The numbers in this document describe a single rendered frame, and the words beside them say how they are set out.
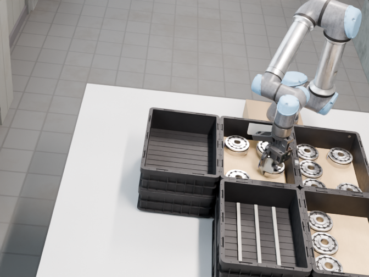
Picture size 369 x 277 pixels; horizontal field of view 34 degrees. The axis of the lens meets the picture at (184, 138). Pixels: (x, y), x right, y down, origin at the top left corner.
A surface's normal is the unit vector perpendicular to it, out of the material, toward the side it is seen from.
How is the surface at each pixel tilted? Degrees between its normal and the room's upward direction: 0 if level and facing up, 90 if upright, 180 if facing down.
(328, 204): 90
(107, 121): 0
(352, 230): 0
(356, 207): 90
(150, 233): 0
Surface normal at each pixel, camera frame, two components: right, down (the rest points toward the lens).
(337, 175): 0.11, -0.78
